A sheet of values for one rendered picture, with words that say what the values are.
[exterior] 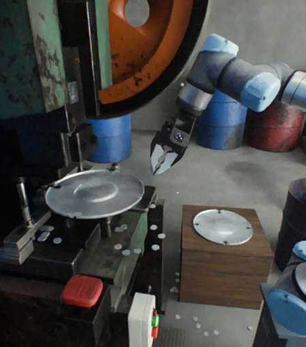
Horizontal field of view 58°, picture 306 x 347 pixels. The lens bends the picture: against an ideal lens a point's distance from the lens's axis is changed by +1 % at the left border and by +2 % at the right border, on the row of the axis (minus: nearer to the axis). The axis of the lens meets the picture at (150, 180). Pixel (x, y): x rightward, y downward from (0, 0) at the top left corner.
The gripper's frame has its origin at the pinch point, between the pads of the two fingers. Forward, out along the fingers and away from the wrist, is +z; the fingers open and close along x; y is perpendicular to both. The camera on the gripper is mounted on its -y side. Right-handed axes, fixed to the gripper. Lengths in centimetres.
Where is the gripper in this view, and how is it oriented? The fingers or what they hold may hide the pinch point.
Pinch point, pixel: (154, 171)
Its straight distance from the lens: 75.0
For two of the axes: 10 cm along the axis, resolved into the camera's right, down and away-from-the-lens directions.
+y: 1.5, -4.5, 8.8
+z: -4.1, 7.8, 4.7
